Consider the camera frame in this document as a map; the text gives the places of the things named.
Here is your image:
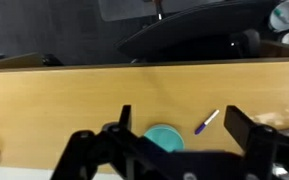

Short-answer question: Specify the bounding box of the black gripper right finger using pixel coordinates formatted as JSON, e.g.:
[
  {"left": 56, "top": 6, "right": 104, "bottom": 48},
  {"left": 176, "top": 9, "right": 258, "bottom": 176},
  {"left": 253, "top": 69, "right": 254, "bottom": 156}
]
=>
[{"left": 223, "top": 105, "right": 289, "bottom": 180}]

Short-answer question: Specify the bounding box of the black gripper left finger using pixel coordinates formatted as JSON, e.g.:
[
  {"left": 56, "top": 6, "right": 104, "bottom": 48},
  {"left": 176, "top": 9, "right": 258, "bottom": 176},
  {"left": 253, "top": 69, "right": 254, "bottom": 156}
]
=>
[{"left": 50, "top": 104, "right": 152, "bottom": 180}]

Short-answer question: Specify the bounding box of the purple and white marker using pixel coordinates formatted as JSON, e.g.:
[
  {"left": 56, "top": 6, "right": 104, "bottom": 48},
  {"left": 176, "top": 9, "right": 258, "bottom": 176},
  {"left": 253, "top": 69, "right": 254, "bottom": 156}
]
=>
[{"left": 194, "top": 109, "right": 220, "bottom": 136}]

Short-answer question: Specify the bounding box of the teal bowl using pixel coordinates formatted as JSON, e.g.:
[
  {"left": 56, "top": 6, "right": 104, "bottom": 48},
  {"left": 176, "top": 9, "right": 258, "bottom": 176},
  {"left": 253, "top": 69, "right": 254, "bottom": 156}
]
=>
[{"left": 143, "top": 124, "right": 186, "bottom": 153}]

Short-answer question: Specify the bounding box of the brown board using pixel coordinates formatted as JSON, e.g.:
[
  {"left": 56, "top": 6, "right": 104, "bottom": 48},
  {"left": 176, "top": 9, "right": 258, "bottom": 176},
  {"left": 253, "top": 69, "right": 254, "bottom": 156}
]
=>
[
  {"left": 259, "top": 39, "right": 289, "bottom": 59},
  {"left": 0, "top": 51, "right": 65, "bottom": 71}
]

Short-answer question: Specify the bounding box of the large white cup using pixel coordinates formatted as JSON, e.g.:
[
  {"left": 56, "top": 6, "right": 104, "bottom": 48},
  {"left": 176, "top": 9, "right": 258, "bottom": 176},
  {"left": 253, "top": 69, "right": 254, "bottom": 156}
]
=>
[{"left": 268, "top": 1, "right": 289, "bottom": 33}]

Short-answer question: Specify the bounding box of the black office chair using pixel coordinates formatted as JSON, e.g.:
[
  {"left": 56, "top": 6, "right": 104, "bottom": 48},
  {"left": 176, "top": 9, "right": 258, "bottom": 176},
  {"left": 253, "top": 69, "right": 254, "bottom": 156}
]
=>
[{"left": 115, "top": 0, "right": 278, "bottom": 64}]

